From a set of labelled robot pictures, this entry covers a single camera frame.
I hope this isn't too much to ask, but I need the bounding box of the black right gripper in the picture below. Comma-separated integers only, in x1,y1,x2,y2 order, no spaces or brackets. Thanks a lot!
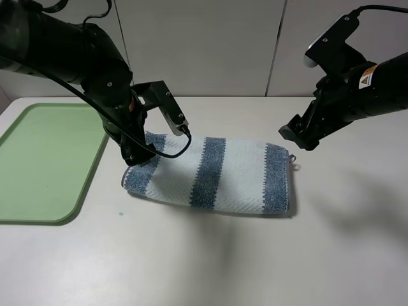
279,68,360,151

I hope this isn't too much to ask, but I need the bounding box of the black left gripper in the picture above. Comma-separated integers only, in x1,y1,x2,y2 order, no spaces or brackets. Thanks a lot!
101,89,156,166

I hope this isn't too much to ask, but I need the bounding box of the blue white striped towel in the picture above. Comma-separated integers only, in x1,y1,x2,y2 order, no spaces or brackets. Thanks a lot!
122,136,297,217

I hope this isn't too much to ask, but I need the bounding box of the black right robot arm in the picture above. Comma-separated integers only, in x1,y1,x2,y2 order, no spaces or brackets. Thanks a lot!
279,53,407,151

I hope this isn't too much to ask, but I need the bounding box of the light green plastic tray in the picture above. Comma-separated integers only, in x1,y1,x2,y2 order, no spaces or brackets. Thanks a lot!
1,103,106,224

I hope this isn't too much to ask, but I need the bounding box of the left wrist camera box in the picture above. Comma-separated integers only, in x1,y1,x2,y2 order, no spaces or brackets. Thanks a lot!
131,80,190,136

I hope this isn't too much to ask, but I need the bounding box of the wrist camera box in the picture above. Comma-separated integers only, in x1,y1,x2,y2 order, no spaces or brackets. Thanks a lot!
303,14,367,76
131,80,190,136

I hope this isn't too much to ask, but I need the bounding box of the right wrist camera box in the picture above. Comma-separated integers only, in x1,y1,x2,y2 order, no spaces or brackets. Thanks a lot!
303,14,367,76

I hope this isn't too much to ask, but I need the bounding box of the black right camera cable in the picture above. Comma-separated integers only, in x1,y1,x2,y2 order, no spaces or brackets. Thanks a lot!
348,4,408,17

